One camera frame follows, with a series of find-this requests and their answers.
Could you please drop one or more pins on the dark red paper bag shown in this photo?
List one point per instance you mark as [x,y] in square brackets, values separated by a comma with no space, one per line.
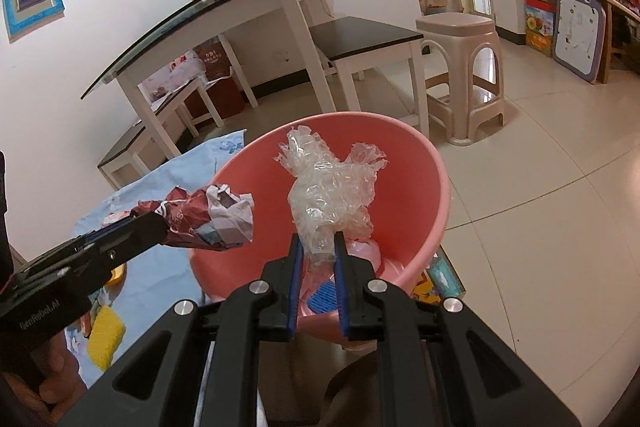
[220,67]

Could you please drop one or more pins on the white plastic bag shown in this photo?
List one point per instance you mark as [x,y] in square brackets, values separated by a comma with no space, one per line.
[180,72]

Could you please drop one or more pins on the colourful toy box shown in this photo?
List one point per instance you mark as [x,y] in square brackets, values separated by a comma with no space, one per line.
[539,29]

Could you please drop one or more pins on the yellow sponge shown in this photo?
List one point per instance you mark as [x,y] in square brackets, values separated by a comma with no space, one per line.
[105,337]

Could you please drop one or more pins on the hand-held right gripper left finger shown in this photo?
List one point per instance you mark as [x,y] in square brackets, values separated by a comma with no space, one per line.
[295,292]

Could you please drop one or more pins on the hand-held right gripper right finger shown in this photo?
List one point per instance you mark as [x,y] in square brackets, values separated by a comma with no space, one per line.
[343,292]

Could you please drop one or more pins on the beige plastic stool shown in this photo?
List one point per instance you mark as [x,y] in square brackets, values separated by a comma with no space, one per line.
[452,24]

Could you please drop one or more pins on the red white paper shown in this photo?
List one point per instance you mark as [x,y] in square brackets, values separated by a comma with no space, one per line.
[210,217]

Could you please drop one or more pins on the white glass-top table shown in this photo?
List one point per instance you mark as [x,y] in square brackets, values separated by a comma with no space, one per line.
[260,7]

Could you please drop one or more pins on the blue sponge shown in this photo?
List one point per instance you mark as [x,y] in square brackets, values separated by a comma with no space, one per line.
[322,297]

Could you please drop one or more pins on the pink plastic basin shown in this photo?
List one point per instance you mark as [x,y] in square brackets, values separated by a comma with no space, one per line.
[410,187]

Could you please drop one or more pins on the person's left hand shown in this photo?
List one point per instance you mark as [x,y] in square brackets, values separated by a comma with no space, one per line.
[67,377]

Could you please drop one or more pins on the wide black-top white bench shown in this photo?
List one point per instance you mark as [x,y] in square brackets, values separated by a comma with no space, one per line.
[360,37]

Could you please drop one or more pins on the wooden desk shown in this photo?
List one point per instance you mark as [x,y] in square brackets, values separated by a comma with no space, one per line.
[617,7]

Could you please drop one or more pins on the colourful flat box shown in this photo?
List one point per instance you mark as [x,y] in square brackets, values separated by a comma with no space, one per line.
[442,277]

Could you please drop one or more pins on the clear plastic wrap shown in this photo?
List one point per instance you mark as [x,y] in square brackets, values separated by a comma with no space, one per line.
[325,197]

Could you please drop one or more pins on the light blue floral cloth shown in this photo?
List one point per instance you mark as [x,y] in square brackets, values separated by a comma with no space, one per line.
[150,187]

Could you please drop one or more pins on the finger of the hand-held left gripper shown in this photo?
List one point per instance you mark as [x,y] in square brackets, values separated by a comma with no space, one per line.
[107,229]
[140,234]

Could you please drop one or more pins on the purple framed drawing board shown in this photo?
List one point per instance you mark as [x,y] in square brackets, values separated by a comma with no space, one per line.
[575,32]

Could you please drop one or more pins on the long black-top white bench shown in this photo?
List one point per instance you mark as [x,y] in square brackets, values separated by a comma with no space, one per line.
[120,149]

